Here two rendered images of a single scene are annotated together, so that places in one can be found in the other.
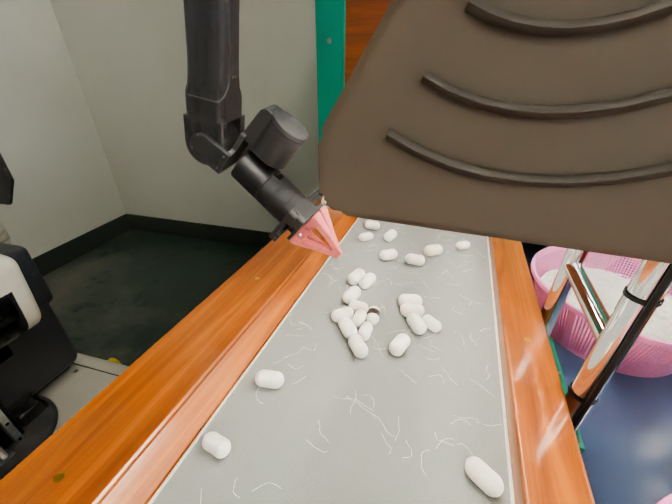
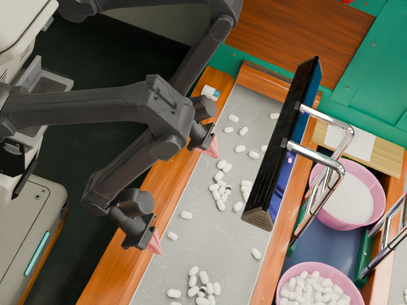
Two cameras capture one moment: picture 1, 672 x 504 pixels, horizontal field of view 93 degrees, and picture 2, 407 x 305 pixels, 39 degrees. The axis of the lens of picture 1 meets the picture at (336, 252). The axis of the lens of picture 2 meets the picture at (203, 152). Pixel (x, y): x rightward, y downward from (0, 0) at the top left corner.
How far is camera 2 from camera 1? 1.34 m
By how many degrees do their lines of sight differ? 23
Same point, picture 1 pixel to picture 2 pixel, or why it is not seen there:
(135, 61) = not seen: outside the picture
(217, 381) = (166, 213)
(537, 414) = (279, 239)
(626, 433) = (315, 249)
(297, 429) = (197, 233)
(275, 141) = (203, 116)
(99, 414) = not seen: hidden behind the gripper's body
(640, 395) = (330, 236)
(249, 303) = (171, 177)
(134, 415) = not seen: hidden behind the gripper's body
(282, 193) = (198, 131)
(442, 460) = (244, 248)
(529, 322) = (294, 204)
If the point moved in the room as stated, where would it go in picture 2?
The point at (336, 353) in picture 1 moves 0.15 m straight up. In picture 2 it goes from (211, 206) to (223, 178)
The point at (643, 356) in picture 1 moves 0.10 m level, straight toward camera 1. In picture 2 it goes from (335, 223) to (314, 236)
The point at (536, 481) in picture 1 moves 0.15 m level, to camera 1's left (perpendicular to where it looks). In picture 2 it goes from (270, 256) to (220, 250)
